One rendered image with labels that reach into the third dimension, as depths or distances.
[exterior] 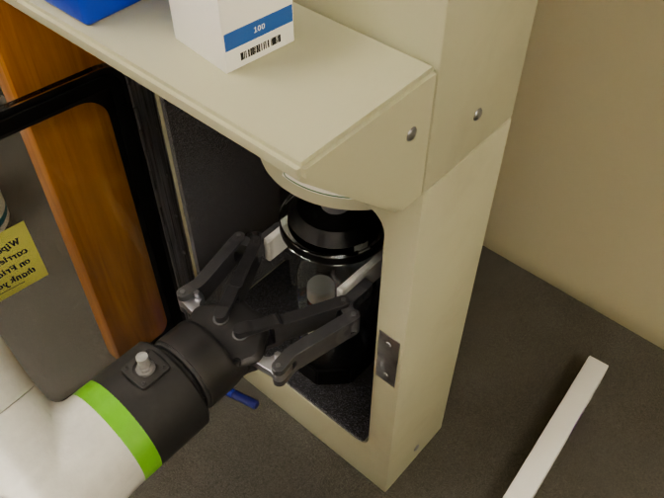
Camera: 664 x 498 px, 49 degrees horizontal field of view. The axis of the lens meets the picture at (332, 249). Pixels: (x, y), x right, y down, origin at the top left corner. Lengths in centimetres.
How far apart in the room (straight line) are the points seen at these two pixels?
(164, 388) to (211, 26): 31
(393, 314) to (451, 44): 25
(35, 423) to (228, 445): 37
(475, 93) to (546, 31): 44
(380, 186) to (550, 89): 54
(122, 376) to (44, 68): 28
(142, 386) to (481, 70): 35
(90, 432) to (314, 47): 33
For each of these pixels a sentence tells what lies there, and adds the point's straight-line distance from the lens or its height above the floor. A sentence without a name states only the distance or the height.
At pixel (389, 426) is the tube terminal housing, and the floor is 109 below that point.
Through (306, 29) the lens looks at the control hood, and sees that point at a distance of 45.
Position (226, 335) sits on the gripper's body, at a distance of 66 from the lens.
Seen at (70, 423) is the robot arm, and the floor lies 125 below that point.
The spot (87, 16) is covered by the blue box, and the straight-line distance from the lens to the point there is 47.
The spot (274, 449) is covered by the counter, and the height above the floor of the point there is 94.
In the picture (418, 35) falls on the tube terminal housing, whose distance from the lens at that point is 43.
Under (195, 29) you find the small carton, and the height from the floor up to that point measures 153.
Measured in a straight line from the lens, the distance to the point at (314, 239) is 67.
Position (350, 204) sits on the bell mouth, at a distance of 60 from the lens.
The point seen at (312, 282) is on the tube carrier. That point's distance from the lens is 71.
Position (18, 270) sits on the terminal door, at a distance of 74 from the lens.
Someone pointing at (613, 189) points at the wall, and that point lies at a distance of 98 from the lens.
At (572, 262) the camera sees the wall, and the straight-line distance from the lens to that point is 108.
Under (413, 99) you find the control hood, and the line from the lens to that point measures 41.
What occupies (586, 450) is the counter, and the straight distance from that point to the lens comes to 95.
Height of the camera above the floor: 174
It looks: 48 degrees down
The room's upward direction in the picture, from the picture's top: straight up
